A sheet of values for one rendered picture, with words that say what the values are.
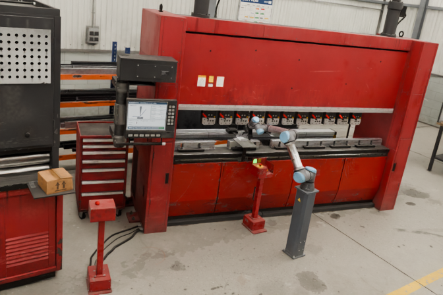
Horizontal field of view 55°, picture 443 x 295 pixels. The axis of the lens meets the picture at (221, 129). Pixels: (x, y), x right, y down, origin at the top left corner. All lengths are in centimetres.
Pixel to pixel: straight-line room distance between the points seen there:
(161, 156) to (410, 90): 323
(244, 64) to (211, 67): 38
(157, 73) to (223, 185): 173
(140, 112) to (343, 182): 305
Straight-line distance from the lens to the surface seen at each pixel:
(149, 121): 386
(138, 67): 374
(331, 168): 562
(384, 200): 631
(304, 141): 537
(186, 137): 497
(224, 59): 457
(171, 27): 412
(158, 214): 473
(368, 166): 598
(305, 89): 512
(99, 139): 461
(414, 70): 586
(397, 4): 579
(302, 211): 451
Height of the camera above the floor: 256
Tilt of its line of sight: 18 degrees down
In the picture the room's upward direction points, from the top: 7 degrees clockwise
